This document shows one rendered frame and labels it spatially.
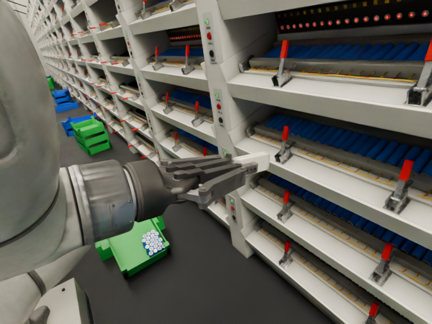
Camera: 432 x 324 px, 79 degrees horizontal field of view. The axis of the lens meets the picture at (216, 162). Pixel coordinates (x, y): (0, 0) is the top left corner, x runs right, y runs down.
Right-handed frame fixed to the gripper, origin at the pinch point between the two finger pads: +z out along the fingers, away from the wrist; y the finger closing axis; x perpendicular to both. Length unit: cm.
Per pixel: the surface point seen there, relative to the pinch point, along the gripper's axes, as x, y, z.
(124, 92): -6, -153, 23
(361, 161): -2.8, 5.1, 26.1
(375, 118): 7.7, 9.2, 17.8
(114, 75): 3, -170, 22
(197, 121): -6, -55, 22
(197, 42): 22, -72, 32
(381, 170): -3.3, 9.1, 26.2
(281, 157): -6.2, -11.4, 20.6
